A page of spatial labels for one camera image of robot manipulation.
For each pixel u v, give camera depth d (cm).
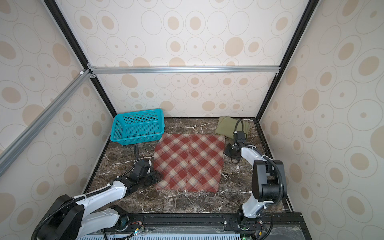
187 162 95
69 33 75
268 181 47
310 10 69
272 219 70
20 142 54
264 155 52
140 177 68
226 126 114
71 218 41
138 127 113
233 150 70
